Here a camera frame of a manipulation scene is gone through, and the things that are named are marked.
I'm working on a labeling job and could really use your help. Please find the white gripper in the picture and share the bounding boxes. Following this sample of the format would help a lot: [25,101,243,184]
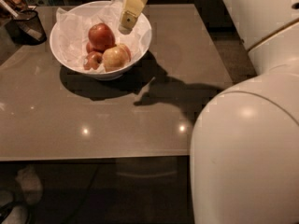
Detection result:
[119,0,148,35]

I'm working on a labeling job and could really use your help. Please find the large red apple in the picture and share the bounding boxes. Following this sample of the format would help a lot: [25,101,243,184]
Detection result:
[88,22,115,51]

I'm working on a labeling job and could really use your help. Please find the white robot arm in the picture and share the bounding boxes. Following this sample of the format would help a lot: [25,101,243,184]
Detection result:
[190,0,299,224]

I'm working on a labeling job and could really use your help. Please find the yellow-red apple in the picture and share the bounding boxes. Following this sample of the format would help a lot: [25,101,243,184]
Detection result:
[102,44,131,72]

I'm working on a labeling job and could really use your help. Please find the white bowl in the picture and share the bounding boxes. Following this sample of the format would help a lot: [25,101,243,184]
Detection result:
[49,0,153,81]

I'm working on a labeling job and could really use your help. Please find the small red apple behind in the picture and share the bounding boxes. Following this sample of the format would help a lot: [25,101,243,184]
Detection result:
[86,42,93,53]

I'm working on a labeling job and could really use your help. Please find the small red apple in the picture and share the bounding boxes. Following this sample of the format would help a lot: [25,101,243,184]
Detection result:
[86,42,93,53]
[83,51,102,70]

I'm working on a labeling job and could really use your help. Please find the small red apple front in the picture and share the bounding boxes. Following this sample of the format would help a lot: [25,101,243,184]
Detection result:
[83,51,102,70]

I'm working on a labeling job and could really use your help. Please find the white crumpled paper liner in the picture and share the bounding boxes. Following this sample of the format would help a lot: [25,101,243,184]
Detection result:
[55,0,148,74]

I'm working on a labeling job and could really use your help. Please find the black mesh basket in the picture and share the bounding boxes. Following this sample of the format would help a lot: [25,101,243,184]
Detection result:
[5,10,47,46]

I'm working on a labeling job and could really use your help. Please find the white cloth under table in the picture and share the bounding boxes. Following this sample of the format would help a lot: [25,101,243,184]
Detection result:
[16,165,43,205]

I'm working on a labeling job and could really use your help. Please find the white shoe on floor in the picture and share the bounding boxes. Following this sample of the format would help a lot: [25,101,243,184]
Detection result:
[0,190,31,224]

